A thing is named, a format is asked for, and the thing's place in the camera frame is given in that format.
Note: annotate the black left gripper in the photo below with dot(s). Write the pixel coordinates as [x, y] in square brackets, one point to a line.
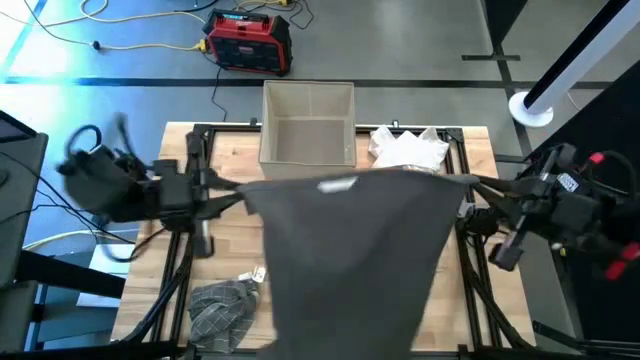
[175, 192]

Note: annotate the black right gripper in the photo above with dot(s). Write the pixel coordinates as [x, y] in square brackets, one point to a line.
[560, 205]

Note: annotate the white towel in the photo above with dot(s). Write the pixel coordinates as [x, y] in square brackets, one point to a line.
[407, 150]

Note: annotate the grey checked towel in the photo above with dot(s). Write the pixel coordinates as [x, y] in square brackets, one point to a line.
[220, 315]

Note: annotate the plain dark grey towel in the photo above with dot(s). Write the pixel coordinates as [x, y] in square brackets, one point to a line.
[350, 260]

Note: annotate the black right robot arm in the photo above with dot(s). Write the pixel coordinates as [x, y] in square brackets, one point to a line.
[620, 215]

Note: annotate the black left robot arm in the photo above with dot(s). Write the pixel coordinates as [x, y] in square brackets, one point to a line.
[105, 185]

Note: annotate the white tower fan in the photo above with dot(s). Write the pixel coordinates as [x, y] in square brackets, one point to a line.
[531, 112]

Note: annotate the beige fabric storage box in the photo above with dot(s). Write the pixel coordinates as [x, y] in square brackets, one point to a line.
[310, 140]

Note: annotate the white floor box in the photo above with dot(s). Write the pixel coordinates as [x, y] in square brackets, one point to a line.
[112, 265]

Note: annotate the black floor stand base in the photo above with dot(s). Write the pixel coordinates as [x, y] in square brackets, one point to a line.
[492, 57]

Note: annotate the red black power station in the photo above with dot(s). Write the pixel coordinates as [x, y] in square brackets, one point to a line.
[250, 45]

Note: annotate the black side desk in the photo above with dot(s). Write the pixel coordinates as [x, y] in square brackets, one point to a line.
[20, 200]

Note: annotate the black aluminium table frame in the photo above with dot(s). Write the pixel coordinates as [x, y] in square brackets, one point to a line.
[457, 134]

